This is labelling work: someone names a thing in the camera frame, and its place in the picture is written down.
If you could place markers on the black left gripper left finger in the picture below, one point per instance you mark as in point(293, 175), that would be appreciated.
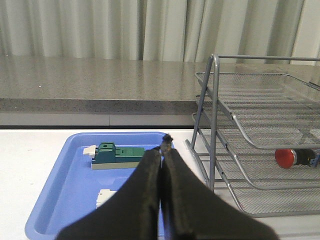
point(132, 213)

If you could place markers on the green and beige relay module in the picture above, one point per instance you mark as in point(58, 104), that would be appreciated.
point(107, 156)

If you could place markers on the grey wire rack frame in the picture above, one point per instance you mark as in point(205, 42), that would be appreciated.
point(213, 66)

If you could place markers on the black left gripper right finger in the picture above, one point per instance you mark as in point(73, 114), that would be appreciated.
point(191, 211)

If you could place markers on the grey stone counter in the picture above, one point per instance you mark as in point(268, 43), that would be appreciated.
point(32, 85)

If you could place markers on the red emergency stop button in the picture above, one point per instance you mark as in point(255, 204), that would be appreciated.
point(287, 158)

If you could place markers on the white circuit breaker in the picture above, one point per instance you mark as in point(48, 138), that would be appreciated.
point(103, 196)

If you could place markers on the blue plastic tray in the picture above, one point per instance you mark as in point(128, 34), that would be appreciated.
point(72, 187)

